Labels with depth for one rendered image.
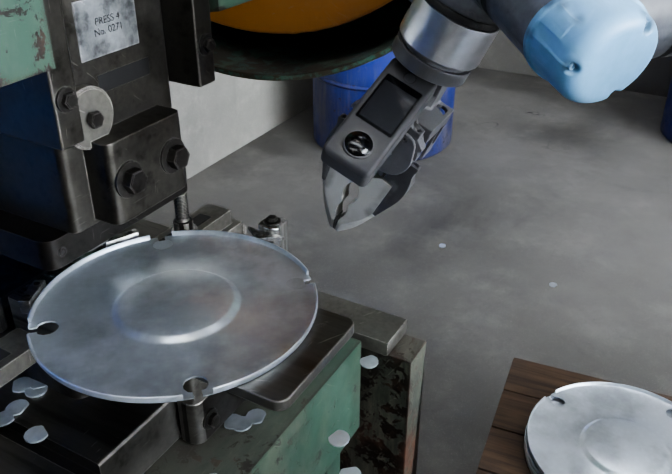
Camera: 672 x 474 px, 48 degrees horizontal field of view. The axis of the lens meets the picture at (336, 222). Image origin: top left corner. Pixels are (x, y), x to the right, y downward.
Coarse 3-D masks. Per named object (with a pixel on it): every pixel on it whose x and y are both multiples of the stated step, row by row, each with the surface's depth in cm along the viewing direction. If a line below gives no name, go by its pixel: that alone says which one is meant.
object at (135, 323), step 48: (144, 240) 88; (192, 240) 89; (240, 240) 89; (48, 288) 79; (96, 288) 80; (144, 288) 79; (192, 288) 79; (240, 288) 80; (288, 288) 80; (48, 336) 73; (96, 336) 73; (144, 336) 72; (192, 336) 72; (240, 336) 73; (288, 336) 73; (96, 384) 67; (144, 384) 67; (240, 384) 67
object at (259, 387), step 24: (312, 336) 73; (336, 336) 73; (288, 360) 70; (312, 360) 70; (192, 384) 74; (264, 384) 67; (288, 384) 67; (192, 408) 76; (216, 408) 79; (192, 432) 77
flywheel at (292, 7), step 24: (264, 0) 96; (288, 0) 94; (312, 0) 92; (336, 0) 90; (360, 0) 89; (384, 0) 87; (240, 24) 99; (264, 24) 97; (288, 24) 95; (312, 24) 94; (336, 24) 92
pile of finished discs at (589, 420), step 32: (576, 384) 126; (608, 384) 126; (544, 416) 120; (576, 416) 120; (608, 416) 120; (640, 416) 120; (544, 448) 114; (576, 448) 114; (608, 448) 113; (640, 448) 113
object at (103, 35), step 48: (96, 0) 63; (144, 0) 69; (96, 48) 65; (144, 48) 70; (96, 96) 65; (144, 96) 72; (0, 144) 68; (96, 144) 65; (144, 144) 69; (0, 192) 71; (48, 192) 67; (96, 192) 68; (144, 192) 70
